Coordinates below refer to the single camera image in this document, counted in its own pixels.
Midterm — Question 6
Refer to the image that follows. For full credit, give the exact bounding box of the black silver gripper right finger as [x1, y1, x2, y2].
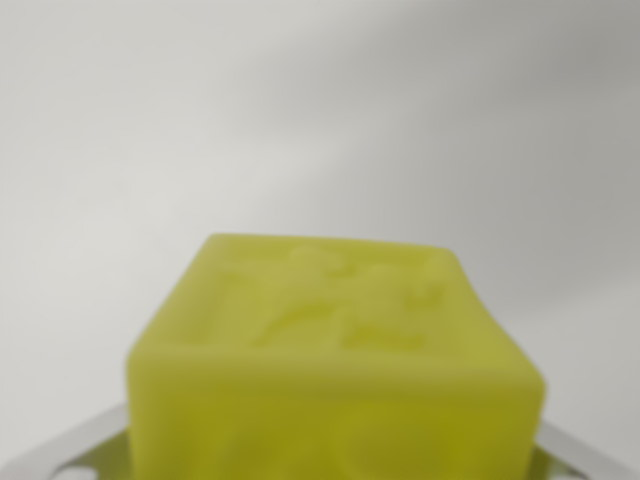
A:
[529, 418, 640, 480]

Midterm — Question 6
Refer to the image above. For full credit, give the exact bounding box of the black silver gripper left finger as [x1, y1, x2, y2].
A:
[0, 402, 137, 480]

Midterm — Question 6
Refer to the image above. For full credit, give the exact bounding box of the yellow embossed cube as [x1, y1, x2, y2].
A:
[124, 232, 547, 480]

